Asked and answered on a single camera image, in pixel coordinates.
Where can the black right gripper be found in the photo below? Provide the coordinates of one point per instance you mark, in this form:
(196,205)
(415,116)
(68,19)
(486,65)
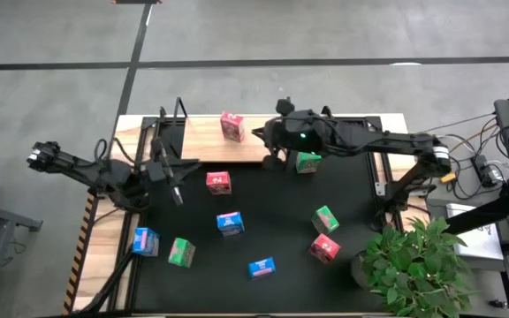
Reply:
(285,132)

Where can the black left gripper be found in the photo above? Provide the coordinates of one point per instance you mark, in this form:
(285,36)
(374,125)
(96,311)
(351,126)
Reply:
(155,170)

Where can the red Froot Loops cereal box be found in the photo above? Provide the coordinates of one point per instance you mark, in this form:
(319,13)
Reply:
(232,127)
(324,248)
(218,183)

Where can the green Apple Jacks cereal box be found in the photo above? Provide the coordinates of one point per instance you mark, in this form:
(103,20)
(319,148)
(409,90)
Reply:
(181,252)
(324,219)
(308,162)

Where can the blue Rice Krispies cereal box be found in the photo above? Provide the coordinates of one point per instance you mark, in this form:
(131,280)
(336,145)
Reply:
(262,267)
(230,223)
(145,241)

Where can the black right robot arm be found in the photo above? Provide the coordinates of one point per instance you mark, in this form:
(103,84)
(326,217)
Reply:
(391,143)

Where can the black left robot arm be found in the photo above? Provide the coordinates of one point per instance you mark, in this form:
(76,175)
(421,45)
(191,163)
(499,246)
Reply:
(82,168)

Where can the black table mat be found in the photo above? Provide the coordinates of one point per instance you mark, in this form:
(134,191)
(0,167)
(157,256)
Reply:
(272,199)

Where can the yellow black hazard tape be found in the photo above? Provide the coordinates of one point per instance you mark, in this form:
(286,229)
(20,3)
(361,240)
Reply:
(80,252)

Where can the brown object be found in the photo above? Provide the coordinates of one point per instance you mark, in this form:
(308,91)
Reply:
(137,2)

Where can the yellow connector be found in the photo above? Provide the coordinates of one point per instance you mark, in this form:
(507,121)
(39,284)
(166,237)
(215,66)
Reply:
(448,177)

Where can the green leafy potted plant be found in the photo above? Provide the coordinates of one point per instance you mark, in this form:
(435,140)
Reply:
(413,265)

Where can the black power adapter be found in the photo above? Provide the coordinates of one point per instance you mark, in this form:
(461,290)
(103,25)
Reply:
(482,165)

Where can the white flat box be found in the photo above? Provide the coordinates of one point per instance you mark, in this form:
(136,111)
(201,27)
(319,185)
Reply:
(480,240)

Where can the white metal bracket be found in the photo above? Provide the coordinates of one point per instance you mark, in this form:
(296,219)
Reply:
(379,189)

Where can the black camera stand beam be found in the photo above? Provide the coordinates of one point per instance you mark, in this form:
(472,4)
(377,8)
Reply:
(484,214)

